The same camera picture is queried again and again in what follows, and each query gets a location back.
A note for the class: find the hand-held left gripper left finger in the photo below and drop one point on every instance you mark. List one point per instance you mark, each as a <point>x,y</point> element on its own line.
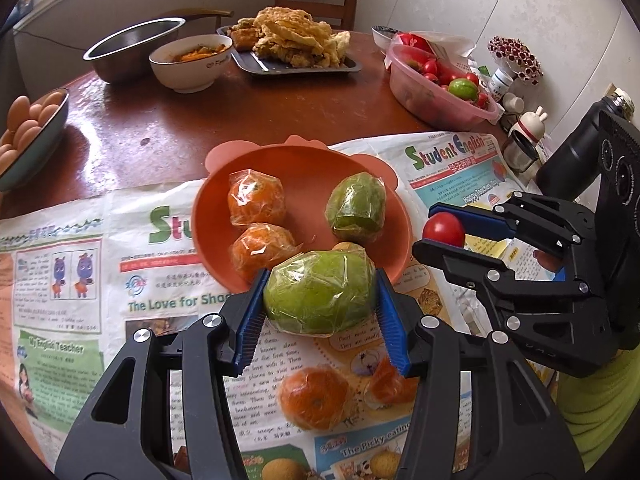
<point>250,325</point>

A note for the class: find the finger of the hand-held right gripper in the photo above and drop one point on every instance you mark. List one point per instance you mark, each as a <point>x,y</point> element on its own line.
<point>450,257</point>
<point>480,220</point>

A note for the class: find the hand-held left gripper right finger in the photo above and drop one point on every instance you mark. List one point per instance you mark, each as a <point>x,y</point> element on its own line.
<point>395,332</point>

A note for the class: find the red tomato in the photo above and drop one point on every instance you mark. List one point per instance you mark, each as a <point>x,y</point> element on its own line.
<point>443,229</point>

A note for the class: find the plastic-wrapped orange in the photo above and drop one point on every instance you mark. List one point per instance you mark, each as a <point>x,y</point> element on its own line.
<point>262,252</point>
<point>390,385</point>
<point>256,197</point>
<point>312,397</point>

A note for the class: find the plastic-wrapped green fruit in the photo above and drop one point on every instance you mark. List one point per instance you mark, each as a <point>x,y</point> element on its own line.
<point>356,207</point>
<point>320,292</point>

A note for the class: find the orange plastic plate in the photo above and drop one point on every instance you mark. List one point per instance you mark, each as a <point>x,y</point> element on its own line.
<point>300,170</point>

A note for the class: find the person's right hand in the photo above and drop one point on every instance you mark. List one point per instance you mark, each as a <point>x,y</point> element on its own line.
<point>547,261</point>

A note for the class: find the colourful newspaper with yellow border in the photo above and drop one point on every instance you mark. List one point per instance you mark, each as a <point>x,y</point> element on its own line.
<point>450,170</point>

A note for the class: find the steel cup with lid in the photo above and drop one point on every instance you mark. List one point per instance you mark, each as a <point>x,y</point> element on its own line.
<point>520,155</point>

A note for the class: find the white rabbit figurine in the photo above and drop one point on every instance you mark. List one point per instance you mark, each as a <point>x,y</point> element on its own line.
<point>532,126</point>

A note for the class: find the small white bottle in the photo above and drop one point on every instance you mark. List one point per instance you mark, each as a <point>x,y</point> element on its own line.
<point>512,103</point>

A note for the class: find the yellow-green cloth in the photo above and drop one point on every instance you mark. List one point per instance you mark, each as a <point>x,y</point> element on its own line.
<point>595,405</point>

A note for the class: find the pink plastic basin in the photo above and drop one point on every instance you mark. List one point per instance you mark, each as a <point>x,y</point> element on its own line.
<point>425,102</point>

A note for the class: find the green fruit in basin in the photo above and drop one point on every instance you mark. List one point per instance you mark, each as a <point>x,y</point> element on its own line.
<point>462,88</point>

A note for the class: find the white bottle blue label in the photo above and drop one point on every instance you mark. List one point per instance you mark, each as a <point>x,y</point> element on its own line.
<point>500,85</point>

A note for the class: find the pile of cherry tomatoes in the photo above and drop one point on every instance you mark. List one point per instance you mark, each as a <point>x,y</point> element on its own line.
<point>432,67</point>

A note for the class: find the red white flower ornament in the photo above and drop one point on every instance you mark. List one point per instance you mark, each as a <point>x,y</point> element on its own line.
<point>515,55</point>

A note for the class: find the white plastic bag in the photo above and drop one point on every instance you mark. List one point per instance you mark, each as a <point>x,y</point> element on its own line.
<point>455,47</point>

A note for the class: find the red bag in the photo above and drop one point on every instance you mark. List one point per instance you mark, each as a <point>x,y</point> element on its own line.
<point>415,42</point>

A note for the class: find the colourful newspaper with bear cartoon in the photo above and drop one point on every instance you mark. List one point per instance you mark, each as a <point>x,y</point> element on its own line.
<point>75,240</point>

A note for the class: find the small patterned bowl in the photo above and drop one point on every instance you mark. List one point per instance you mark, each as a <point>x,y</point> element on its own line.
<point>382,36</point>

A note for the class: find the white ceramic bowl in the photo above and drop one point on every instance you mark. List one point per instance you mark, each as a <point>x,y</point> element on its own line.
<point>190,75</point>

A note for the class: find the dark metal tray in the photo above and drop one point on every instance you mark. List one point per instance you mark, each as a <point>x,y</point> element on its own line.
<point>260,66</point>

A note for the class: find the pile of fried food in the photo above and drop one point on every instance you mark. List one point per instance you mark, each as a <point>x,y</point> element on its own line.
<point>295,35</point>

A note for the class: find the teal egg bowl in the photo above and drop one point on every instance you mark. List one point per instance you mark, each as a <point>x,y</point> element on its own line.
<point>47,140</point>

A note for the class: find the orange vegetable dish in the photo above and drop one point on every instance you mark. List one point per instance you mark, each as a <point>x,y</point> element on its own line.
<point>195,52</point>

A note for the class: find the stainless steel bowl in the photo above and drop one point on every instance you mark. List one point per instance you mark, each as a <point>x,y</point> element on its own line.
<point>130,55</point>

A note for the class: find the pile of brown eggs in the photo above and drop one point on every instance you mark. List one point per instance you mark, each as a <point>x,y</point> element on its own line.
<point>25,125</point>

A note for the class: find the curved wooden chair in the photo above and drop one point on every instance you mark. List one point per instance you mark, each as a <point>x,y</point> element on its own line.
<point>200,13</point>

